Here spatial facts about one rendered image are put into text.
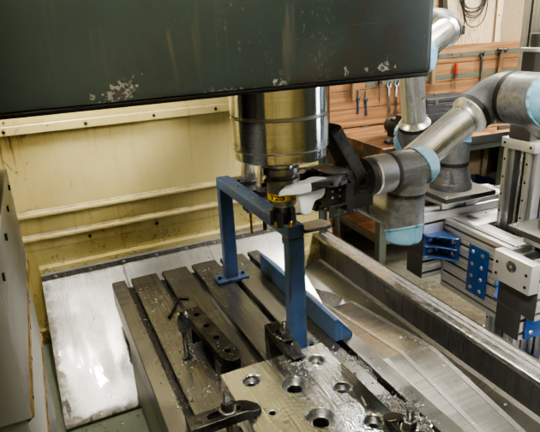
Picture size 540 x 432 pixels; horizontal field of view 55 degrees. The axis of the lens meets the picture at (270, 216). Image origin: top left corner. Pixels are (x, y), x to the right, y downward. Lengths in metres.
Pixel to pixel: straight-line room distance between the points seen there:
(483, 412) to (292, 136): 0.92
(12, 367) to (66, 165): 1.25
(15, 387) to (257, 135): 0.46
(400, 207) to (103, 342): 1.06
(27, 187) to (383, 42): 1.32
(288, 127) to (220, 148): 1.14
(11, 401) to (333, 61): 0.57
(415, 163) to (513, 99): 0.31
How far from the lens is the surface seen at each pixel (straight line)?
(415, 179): 1.02
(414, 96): 1.89
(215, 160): 1.91
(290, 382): 1.05
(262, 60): 0.70
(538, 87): 1.21
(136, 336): 1.40
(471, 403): 1.46
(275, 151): 0.78
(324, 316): 1.31
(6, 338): 0.60
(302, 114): 0.78
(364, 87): 4.01
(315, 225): 1.13
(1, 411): 0.65
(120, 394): 1.64
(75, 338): 1.76
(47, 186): 1.83
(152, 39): 0.65
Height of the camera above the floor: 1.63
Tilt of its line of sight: 20 degrees down
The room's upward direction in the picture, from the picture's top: 3 degrees counter-clockwise
